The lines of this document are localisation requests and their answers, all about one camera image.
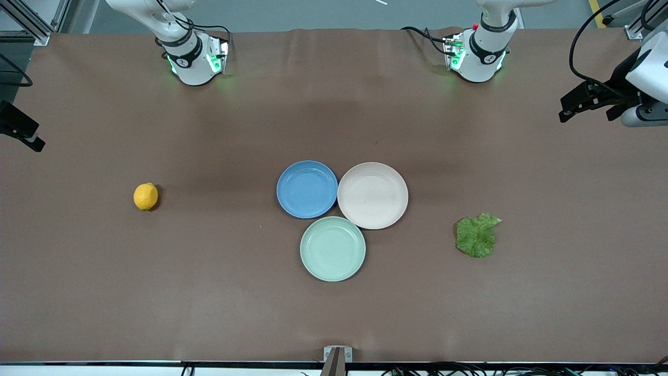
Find yellow lemon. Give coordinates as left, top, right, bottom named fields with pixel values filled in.
left=133, top=182, right=159, bottom=212

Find green lettuce leaf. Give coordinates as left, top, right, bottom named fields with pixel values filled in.
left=455, top=213, right=503, bottom=259

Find pink plate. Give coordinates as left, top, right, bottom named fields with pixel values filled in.
left=337, top=162, right=409, bottom=230

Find brown table cover mat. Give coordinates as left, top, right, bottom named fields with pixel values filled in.
left=0, top=27, right=668, bottom=363

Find blue plate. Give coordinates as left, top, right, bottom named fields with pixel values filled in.
left=276, top=160, right=339, bottom=219

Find light green plate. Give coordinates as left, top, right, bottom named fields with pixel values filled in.
left=300, top=216, right=366, bottom=283

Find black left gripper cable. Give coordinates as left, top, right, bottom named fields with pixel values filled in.
left=568, top=0, right=653, bottom=100

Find black cables by frame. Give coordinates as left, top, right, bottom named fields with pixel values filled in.
left=641, top=0, right=668, bottom=32

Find black left base cable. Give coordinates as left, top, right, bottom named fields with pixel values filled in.
left=401, top=26, right=450, bottom=55

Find white table edge rail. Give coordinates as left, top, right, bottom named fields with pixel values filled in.
left=0, top=361, right=668, bottom=376

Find black cable bundle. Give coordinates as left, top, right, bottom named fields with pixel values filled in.
left=381, top=360, right=668, bottom=376

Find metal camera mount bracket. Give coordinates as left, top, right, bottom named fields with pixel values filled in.
left=321, top=346, right=353, bottom=376

